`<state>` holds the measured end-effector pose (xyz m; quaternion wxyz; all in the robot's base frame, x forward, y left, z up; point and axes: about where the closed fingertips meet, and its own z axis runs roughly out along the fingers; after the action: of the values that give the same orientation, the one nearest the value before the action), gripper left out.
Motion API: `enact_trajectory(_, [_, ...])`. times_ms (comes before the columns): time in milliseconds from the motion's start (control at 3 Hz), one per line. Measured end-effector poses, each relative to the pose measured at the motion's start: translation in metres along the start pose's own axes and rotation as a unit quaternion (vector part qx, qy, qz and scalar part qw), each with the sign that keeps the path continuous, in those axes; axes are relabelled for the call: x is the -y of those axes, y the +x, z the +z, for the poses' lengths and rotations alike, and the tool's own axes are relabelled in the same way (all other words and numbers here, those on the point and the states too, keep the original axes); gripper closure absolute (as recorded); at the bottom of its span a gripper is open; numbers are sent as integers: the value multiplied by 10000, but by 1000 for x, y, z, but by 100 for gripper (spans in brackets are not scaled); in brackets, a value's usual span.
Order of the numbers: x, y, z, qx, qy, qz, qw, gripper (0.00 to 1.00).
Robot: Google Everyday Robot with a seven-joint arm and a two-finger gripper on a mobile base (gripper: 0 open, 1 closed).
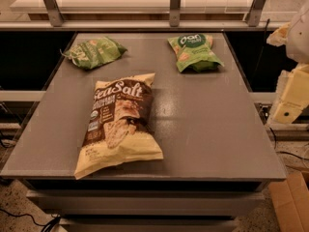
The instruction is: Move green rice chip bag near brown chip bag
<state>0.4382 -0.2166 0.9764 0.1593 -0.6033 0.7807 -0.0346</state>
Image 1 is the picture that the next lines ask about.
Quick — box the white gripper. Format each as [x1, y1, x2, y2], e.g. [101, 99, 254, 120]
[267, 0, 309, 124]

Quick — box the green rice chip bag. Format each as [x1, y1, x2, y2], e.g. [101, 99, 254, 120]
[168, 33, 224, 73]

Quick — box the brown sea salt chip bag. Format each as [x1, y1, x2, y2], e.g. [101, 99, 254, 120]
[74, 73, 163, 179]

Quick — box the dark green snack bag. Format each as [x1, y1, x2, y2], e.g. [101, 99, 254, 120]
[63, 37, 126, 70]

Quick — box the cardboard box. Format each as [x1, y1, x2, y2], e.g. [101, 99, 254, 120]
[268, 172, 309, 232]

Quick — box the black cable right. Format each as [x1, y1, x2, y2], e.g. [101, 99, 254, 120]
[262, 106, 309, 172]

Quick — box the metal railing frame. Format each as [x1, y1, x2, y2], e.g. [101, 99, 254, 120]
[0, 0, 291, 31]

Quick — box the black floor cable left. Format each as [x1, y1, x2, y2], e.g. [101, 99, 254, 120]
[0, 206, 62, 232]

